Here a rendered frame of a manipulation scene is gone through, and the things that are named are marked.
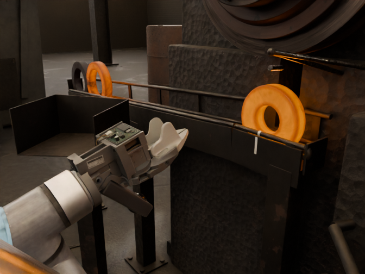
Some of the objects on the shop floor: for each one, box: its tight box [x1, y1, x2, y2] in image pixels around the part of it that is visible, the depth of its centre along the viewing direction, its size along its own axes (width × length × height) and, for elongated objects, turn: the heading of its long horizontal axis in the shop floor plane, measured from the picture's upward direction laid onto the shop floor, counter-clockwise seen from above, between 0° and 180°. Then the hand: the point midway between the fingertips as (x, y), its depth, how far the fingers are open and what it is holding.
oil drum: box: [146, 24, 182, 112], centre depth 378 cm, size 59×59×89 cm
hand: (182, 136), depth 63 cm, fingers closed
